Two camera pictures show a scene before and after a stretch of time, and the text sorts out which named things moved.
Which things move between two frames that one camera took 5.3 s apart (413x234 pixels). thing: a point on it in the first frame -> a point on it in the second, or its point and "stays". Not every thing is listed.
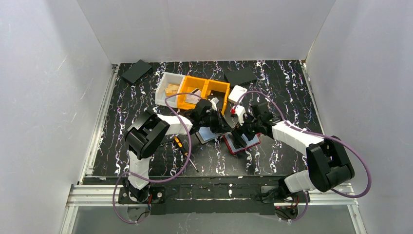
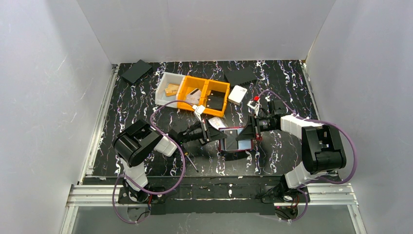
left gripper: x=221 y=121 -> x=206 y=131
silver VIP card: x=192 y=98 stays
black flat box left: x=136 y=71 stays
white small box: x=236 y=92 stays
